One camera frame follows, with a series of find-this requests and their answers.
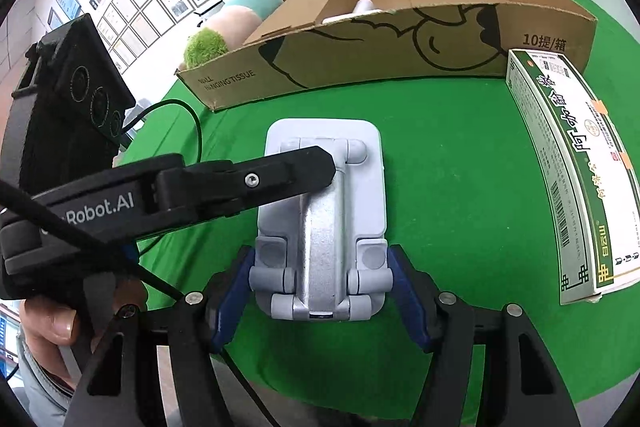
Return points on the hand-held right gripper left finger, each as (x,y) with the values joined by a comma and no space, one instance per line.
(232,292)

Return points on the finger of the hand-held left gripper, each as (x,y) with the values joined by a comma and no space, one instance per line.
(250,182)

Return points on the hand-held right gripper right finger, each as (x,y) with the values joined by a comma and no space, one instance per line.
(407,297)

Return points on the white folding phone stand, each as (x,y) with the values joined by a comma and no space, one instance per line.
(325,247)

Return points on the large cardboard box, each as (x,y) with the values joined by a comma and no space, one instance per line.
(375,57)

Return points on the white rounded plastic item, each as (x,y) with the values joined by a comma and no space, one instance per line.
(365,7)

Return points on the person's left forearm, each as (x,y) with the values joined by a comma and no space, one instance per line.
(40,397)

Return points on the person's left hand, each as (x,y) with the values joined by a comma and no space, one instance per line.
(50,319)

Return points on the green tablecloth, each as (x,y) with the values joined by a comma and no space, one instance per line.
(450,187)

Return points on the green haired plush toy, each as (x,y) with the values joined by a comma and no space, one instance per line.
(240,22)

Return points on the green and white medicine box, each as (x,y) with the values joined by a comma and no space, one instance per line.
(575,177)

